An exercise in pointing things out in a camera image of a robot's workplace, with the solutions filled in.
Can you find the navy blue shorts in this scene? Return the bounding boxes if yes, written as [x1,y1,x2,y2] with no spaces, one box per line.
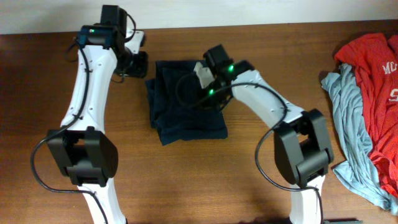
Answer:
[145,60,228,146]

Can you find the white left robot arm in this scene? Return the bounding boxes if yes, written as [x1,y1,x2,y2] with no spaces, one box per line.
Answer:
[46,5,148,223]

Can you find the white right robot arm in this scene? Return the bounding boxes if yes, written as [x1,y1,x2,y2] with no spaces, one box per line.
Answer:
[199,45,334,223]

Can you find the light blue shirt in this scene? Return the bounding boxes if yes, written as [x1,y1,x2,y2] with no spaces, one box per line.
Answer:
[321,63,397,215]

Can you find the red printed shirt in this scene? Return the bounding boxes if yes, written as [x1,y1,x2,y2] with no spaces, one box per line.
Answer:
[334,33,397,197]

